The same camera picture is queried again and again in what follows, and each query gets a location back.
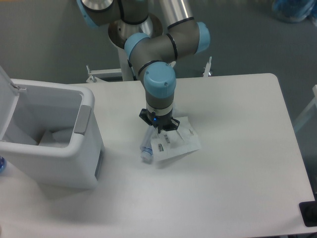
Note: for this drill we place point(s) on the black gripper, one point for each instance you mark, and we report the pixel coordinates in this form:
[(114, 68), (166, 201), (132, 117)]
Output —
[(163, 123)]

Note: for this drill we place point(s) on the white plastic packaging bag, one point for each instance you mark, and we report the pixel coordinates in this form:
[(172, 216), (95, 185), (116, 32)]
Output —
[(169, 144)]

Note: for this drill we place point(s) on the crushed clear plastic bottle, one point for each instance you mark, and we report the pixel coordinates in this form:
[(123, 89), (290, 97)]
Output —
[(145, 147)]

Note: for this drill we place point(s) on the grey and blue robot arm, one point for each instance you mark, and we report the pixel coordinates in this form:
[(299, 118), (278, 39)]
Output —
[(149, 54)]

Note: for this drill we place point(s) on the white open trash can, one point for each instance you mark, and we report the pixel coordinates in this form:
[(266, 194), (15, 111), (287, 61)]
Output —
[(49, 131)]

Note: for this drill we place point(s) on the blue bottle cap at left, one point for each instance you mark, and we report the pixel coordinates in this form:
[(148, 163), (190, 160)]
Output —
[(2, 164)]

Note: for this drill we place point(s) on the blue plastic bag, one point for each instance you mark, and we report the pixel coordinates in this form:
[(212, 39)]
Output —
[(292, 11)]

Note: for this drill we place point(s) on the black device at table edge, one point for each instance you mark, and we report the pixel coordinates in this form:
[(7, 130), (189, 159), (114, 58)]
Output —
[(309, 213)]

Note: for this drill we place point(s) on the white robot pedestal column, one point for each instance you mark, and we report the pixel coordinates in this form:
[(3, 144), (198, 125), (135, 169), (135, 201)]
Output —
[(126, 70)]

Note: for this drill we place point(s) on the white metal base frame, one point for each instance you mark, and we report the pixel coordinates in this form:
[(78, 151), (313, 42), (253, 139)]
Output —
[(115, 75)]

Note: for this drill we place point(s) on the white frame at right edge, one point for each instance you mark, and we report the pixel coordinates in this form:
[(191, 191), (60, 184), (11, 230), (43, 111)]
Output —
[(307, 113)]

